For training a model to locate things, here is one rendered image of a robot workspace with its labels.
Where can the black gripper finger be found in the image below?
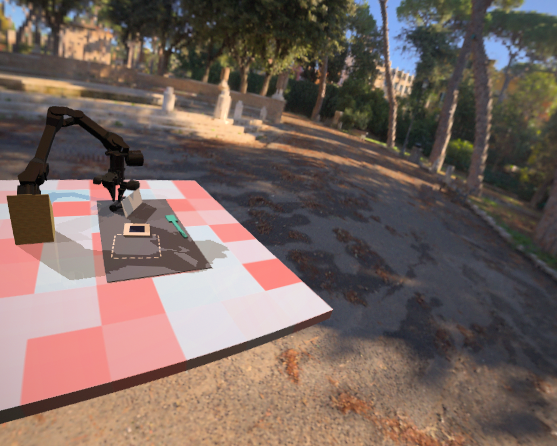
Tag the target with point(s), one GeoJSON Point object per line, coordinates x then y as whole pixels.
{"type": "Point", "coordinates": [120, 193]}
{"type": "Point", "coordinates": [112, 192]}

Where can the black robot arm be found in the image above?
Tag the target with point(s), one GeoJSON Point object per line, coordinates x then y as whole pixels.
{"type": "Point", "coordinates": [37, 170]}

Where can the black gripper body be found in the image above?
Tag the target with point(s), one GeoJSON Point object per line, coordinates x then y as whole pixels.
{"type": "Point", "coordinates": [130, 185]}

